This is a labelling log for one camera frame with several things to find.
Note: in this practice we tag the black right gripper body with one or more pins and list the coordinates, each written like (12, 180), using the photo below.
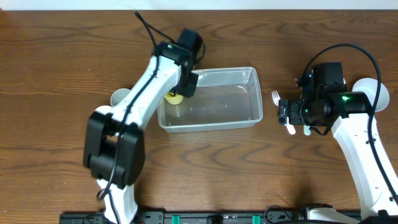
(286, 112)

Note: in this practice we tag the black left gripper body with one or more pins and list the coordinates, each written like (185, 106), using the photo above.
(189, 86)

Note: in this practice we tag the grey plastic bowl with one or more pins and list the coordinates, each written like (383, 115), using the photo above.
(369, 87)

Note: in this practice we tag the white plastic fork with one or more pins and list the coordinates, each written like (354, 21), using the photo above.
(276, 98)

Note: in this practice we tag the mint green plastic spoon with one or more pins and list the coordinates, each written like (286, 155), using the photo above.
(306, 130)

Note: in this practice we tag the yellow plastic cup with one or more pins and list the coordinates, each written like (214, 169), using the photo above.
(173, 98)

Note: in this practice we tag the clear plastic container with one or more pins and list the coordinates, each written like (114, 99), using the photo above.
(225, 98)

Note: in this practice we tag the grey plastic cup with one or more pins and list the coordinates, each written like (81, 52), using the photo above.
(118, 96)

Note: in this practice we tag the white plastic cup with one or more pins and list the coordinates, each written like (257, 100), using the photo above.
(103, 109)

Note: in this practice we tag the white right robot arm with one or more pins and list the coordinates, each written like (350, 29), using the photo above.
(354, 127)

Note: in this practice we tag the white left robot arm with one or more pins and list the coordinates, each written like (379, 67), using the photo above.
(114, 144)

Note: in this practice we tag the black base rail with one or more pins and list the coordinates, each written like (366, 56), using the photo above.
(272, 216)

